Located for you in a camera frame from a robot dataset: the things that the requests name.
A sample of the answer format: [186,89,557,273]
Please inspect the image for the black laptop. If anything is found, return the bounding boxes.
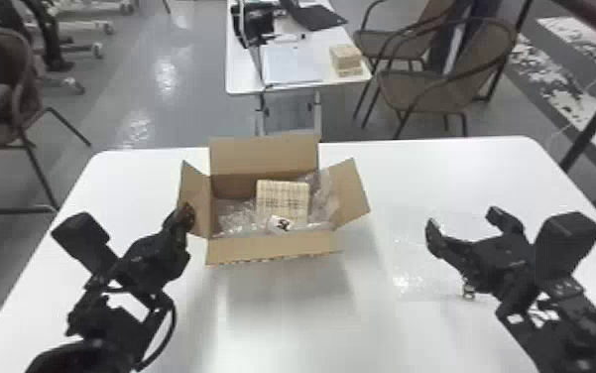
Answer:
[278,0,350,33]

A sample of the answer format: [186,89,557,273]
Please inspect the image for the black cable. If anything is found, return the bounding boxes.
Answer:
[133,291,179,372]

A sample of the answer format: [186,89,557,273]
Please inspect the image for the black device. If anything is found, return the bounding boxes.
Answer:
[230,1,277,50]

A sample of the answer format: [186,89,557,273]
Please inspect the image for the small black white item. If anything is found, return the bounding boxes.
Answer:
[267,214,295,233]

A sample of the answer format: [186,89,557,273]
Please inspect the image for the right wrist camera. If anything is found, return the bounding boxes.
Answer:
[534,210,596,284]

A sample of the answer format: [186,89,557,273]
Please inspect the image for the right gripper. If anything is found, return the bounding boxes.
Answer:
[424,205,540,306]

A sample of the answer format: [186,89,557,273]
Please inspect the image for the white side table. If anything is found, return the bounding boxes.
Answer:
[223,0,374,138]

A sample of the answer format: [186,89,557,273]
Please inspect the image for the white paper folder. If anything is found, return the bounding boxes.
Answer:
[259,43,326,87]

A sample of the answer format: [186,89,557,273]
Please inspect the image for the cardboard box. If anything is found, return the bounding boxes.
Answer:
[177,132,372,269]

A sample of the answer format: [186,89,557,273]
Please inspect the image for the clear plastic wrap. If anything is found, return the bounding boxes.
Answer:
[211,169,336,239]

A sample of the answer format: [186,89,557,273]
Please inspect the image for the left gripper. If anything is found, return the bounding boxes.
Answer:
[116,201,197,304]

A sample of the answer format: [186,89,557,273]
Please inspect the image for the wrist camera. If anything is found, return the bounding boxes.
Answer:
[50,211,120,279]
[534,210,596,284]

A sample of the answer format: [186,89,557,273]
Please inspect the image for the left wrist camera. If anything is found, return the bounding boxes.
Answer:
[50,211,120,279]

